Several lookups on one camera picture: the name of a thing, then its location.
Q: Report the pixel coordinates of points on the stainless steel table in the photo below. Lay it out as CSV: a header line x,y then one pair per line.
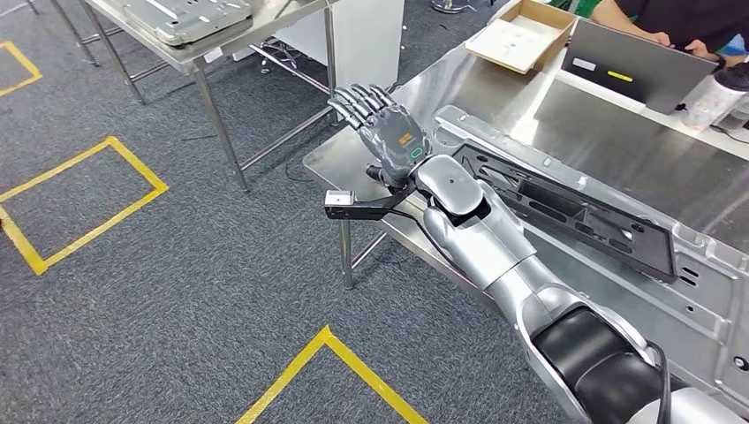
x,y
275,14

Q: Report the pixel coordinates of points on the person's left hand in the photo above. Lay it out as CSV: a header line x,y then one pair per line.
x,y
705,50

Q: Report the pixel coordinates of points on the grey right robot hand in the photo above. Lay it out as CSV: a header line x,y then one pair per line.
x,y
395,143

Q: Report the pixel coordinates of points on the person's right hand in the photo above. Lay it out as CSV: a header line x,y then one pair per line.
x,y
661,38

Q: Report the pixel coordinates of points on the black plastic plate part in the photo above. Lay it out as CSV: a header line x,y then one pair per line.
x,y
658,257

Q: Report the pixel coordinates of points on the yellow floor tape rectangle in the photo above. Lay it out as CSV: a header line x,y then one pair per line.
x,y
137,164
326,338
26,64

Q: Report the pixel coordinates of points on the white tumbler black lid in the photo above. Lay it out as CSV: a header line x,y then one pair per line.
x,y
711,99

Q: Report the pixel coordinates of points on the person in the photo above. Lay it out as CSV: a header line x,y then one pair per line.
x,y
684,14

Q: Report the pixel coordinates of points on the open cardboard box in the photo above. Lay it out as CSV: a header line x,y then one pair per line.
x,y
562,26

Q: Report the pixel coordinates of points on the office chair wheel base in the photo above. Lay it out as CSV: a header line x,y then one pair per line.
x,y
278,55
450,6

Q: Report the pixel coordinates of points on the stainless steel workbench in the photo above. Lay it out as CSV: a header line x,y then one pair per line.
x,y
614,134

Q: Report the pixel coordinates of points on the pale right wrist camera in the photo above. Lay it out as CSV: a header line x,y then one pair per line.
x,y
339,198

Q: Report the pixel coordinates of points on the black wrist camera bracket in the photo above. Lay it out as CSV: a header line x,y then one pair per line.
x,y
368,209

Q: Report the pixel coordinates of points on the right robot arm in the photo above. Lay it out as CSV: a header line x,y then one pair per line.
x,y
485,246

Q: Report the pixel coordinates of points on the grey laptop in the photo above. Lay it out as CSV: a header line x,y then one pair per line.
x,y
638,67

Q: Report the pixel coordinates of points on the person's right forearm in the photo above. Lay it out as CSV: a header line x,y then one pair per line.
x,y
623,20

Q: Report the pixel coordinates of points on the stamped sheet metal panel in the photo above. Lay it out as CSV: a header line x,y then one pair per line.
x,y
181,20
702,304

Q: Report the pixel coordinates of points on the white foam tray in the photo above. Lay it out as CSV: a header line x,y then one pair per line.
x,y
512,42

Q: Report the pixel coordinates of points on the white cabinet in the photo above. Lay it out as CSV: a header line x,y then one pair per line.
x,y
368,41

